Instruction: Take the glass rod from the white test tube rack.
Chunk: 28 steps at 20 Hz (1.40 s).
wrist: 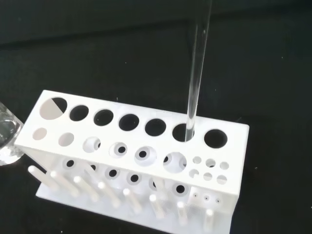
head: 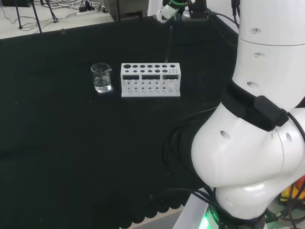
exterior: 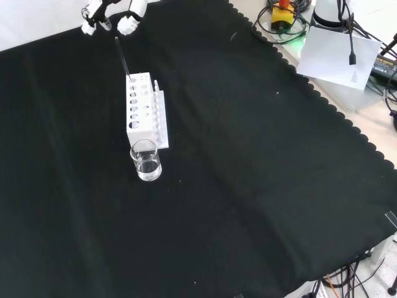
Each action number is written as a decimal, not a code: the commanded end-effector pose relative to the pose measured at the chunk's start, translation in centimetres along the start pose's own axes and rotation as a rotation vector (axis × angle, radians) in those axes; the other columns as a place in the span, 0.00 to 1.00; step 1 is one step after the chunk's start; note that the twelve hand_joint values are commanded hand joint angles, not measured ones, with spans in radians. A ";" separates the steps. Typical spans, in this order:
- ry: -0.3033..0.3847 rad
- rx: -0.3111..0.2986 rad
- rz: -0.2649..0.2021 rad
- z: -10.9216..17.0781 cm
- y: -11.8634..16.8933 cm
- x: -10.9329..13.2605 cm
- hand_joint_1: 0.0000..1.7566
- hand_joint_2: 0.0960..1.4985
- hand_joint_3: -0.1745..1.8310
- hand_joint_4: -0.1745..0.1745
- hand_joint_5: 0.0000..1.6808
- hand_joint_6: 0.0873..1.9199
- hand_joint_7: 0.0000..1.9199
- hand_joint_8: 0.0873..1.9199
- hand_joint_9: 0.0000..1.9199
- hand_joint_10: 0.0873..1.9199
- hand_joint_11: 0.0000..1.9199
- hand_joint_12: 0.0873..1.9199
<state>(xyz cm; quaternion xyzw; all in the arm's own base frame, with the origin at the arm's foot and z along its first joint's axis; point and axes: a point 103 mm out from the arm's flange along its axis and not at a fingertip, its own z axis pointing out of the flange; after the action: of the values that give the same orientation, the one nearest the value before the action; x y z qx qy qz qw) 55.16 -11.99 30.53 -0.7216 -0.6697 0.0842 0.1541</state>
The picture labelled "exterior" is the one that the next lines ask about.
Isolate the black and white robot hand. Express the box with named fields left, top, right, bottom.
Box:
left=80, top=0, right=149, bottom=37

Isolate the white test tube rack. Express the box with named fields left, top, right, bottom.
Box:
left=125, top=71, right=171, bottom=149

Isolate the small glass beaker with water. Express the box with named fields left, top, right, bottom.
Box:
left=129, top=139, right=163, bottom=183

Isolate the yellow stop button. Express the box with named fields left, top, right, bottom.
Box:
left=271, top=0, right=295, bottom=34

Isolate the black bench cloth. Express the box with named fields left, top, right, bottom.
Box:
left=0, top=0, right=397, bottom=298

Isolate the pale board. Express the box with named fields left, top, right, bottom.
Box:
left=296, top=25, right=383, bottom=91

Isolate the black power supply brick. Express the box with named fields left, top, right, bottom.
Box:
left=370, top=53, right=397, bottom=83

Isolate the black tripod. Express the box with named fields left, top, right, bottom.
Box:
left=378, top=39, right=397, bottom=133

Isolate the clear cloth clip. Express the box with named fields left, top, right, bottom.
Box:
left=384, top=210, right=397, bottom=232

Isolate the black looped cable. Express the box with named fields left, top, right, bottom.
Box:
left=251, top=0, right=311, bottom=43

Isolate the green cable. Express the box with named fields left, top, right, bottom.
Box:
left=275, top=18, right=310, bottom=45

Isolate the black cable with plug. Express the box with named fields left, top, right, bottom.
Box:
left=336, top=0, right=357, bottom=66

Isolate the orange cable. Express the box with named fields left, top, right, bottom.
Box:
left=324, top=273, right=340, bottom=298

